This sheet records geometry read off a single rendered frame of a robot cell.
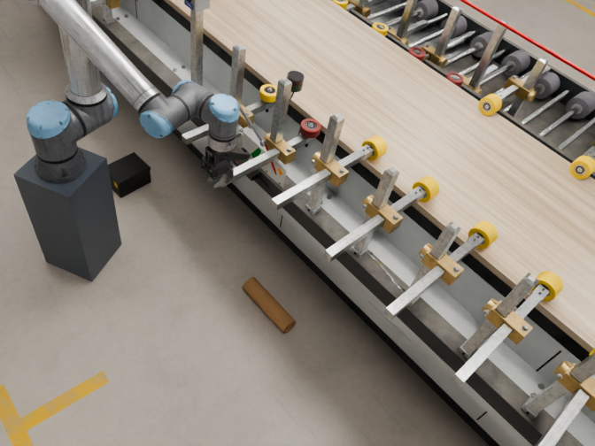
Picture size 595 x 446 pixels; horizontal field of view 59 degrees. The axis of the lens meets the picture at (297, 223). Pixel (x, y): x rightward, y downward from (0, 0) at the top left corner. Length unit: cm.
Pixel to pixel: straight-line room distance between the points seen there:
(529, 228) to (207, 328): 143
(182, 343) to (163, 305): 22
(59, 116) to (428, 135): 140
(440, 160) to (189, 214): 139
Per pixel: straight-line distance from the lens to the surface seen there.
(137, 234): 280
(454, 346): 186
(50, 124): 209
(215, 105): 162
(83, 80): 210
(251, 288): 252
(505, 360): 202
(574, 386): 167
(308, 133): 203
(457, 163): 212
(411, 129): 219
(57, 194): 222
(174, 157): 317
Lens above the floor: 221
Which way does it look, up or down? 50 degrees down
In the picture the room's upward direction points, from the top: 14 degrees clockwise
